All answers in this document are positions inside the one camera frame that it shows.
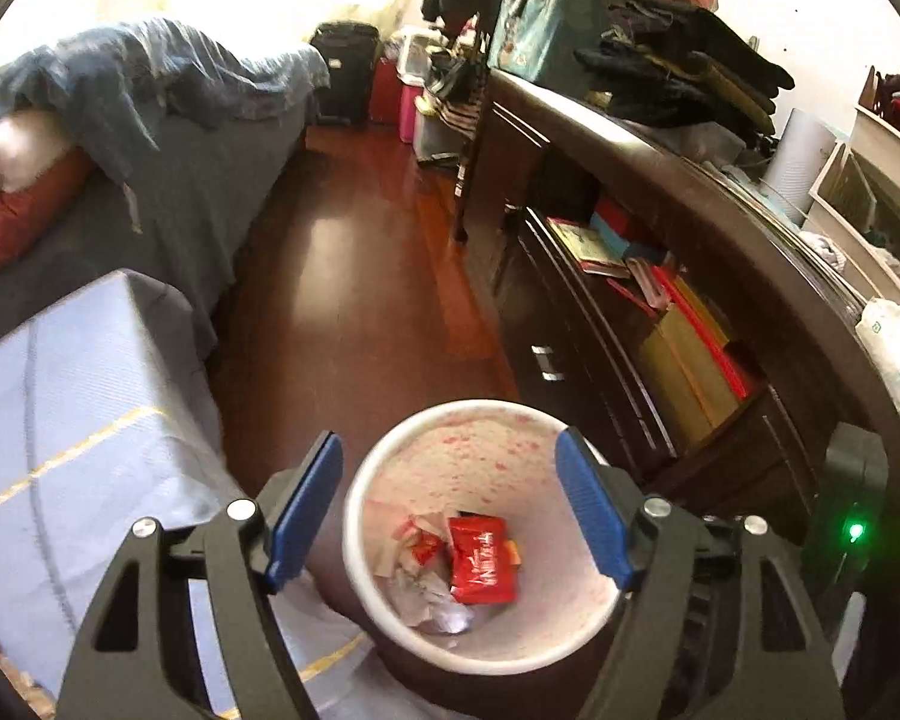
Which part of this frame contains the dark wooden dresser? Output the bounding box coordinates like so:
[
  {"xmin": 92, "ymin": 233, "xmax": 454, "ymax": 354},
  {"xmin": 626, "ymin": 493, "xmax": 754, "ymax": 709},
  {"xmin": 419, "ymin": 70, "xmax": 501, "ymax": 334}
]
[{"xmin": 457, "ymin": 67, "xmax": 900, "ymax": 541}]

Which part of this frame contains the black suitcase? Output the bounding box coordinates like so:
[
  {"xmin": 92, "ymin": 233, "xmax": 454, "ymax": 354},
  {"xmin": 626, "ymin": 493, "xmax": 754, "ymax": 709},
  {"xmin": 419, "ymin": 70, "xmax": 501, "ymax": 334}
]
[{"xmin": 310, "ymin": 21, "xmax": 381, "ymax": 127}]

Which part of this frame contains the red snack packet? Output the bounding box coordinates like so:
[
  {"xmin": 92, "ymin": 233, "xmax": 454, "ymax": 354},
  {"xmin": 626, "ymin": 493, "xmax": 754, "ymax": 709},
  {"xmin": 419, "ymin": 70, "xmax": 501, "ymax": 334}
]
[{"xmin": 448, "ymin": 514, "xmax": 522, "ymax": 605}]

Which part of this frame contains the green and yellow book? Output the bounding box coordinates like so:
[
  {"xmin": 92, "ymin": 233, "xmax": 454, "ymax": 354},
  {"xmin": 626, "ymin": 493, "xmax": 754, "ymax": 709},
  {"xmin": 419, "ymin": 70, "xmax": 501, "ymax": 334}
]
[{"xmin": 546, "ymin": 217, "xmax": 631, "ymax": 278}]

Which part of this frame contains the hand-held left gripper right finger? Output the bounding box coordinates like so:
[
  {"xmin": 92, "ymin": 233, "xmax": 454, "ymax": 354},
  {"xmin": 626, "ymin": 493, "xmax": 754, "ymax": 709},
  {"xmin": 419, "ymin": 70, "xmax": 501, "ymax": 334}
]
[{"xmin": 555, "ymin": 426, "xmax": 848, "ymax": 720}]

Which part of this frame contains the red folder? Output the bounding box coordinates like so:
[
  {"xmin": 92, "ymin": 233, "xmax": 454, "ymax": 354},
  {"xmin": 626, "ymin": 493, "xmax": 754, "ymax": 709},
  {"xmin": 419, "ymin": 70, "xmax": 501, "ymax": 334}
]
[{"xmin": 667, "ymin": 270, "xmax": 766, "ymax": 398}]

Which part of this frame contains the striped bag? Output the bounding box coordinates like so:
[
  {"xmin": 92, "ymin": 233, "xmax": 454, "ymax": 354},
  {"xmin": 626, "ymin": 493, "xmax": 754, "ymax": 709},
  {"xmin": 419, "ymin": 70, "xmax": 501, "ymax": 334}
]
[{"xmin": 420, "ymin": 52, "xmax": 488, "ymax": 136}]

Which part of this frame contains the white ribbed cylinder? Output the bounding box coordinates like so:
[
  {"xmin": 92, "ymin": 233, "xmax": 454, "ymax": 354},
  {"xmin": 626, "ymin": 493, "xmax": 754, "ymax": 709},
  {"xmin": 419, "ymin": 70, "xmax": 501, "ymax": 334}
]
[{"xmin": 763, "ymin": 109, "xmax": 837, "ymax": 215}]

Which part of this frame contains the white plastic container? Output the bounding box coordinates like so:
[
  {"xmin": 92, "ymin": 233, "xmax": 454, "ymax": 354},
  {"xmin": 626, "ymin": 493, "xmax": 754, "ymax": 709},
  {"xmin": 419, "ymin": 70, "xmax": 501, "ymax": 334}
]
[{"xmin": 390, "ymin": 28, "xmax": 451, "ymax": 87}]

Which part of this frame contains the pink plastic container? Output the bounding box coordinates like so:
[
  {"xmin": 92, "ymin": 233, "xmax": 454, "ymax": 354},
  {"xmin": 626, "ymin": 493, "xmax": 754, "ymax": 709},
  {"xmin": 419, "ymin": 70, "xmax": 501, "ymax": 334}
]
[{"xmin": 400, "ymin": 82, "xmax": 428, "ymax": 143}]

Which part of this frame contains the stack of dark folded clothes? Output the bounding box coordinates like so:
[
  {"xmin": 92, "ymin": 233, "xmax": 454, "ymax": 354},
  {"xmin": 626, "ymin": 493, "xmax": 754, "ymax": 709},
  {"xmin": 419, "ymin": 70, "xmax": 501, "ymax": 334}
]
[{"xmin": 574, "ymin": 0, "xmax": 796, "ymax": 140}]

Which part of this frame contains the red storage box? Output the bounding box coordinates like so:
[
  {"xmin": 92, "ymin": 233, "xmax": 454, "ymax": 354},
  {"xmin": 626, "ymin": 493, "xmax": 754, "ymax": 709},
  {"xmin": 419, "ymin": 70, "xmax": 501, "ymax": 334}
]
[{"xmin": 370, "ymin": 56, "xmax": 413, "ymax": 125}]

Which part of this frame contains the white plastic bag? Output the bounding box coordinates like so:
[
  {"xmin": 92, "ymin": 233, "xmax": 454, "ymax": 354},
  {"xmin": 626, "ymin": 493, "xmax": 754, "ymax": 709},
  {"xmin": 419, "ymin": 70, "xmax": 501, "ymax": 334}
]
[{"xmin": 855, "ymin": 298, "xmax": 900, "ymax": 533}]

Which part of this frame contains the crumpled white paper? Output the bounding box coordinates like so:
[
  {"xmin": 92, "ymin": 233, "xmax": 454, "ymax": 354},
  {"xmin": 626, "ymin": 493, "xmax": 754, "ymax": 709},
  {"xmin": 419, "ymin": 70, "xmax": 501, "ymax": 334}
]
[{"xmin": 386, "ymin": 574, "xmax": 477, "ymax": 635}]

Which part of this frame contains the red flat box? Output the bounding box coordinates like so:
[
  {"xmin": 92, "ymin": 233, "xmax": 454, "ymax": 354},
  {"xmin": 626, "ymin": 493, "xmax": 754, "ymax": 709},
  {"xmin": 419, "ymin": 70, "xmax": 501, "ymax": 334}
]
[{"xmin": 592, "ymin": 199, "xmax": 676, "ymax": 260}]

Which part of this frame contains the white shelf unit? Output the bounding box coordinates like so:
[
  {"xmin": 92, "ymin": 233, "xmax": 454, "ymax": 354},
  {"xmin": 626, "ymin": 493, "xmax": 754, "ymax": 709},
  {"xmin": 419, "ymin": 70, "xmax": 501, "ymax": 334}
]
[{"xmin": 847, "ymin": 67, "xmax": 900, "ymax": 241}]

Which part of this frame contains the white speckled waste bin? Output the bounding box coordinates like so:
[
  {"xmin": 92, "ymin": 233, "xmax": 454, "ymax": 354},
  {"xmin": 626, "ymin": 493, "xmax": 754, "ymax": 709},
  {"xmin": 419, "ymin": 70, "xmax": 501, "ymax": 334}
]
[{"xmin": 300, "ymin": 397, "xmax": 635, "ymax": 720}]

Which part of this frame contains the bed with grey sheet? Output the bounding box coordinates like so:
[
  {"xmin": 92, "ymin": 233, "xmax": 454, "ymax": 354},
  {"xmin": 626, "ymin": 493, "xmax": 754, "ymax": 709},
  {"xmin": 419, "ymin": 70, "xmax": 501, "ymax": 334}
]
[{"xmin": 0, "ymin": 45, "xmax": 331, "ymax": 361}]

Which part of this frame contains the yellow flat box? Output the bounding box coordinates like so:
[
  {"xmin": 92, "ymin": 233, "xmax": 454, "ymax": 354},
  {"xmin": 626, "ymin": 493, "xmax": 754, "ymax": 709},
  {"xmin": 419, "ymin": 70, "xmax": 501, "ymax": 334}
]
[{"xmin": 639, "ymin": 307, "xmax": 740, "ymax": 451}]

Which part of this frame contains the pink booklet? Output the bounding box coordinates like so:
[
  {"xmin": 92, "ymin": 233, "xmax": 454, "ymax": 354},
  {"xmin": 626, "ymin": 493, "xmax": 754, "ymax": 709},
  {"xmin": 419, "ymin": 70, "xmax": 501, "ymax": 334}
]
[{"xmin": 626, "ymin": 259, "xmax": 683, "ymax": 312}]

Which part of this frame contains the folded pink quilt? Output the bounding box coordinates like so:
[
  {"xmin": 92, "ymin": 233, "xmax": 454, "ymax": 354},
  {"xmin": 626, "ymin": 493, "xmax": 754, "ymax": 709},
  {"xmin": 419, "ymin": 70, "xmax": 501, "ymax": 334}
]
[{"xmin": 0, "ymin": 109, "xmax": 113, "ymax": 271}]

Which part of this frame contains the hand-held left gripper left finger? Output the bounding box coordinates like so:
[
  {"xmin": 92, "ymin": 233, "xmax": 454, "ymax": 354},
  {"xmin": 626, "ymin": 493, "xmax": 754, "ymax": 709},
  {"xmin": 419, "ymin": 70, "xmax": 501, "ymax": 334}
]
[{"xmin": 56, "ymin": 431, "xmax": 346, "ymax": 720}]

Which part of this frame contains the teal printed bag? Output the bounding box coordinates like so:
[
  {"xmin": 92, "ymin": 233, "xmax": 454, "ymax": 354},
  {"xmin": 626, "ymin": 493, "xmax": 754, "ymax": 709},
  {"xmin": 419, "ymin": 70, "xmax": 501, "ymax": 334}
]
[{"xmin": 487, "ymin": 0, "xmax": 608, "ymax": 83}]

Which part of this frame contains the blue checked tablecloth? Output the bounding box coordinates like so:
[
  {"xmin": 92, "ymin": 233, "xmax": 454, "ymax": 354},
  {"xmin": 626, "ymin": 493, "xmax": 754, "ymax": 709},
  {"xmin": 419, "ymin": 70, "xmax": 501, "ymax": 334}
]
[{"xmin": 0, "ymin": 268, "xmax": 376, "ymax": 720}]

